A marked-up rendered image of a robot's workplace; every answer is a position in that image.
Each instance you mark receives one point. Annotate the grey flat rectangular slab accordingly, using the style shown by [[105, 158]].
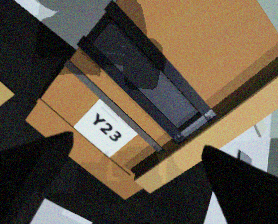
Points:
[[244, 157]]

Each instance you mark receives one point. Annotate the tan tile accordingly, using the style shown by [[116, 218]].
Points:
[[5, 94]]

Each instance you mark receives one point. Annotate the white paper ticket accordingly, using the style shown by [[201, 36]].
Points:
[[105, 129]]

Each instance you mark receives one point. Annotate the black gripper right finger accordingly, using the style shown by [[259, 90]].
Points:
[[245, 194]]

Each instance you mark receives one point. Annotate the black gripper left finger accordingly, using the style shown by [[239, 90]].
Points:
[[27, 173]]

